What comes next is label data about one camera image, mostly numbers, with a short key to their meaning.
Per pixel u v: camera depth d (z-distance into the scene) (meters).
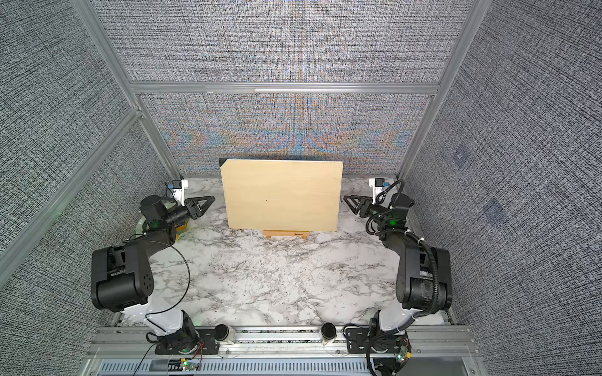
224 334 0.66
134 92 0.88
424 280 0.47
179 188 0.78
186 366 0.70
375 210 0.78
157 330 0.59
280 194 0.90
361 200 0.78
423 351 0.72
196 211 0.79
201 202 0.83
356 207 0.78
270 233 0.98
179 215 0.78
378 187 0.78
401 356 0.69
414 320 0.52
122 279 0.47
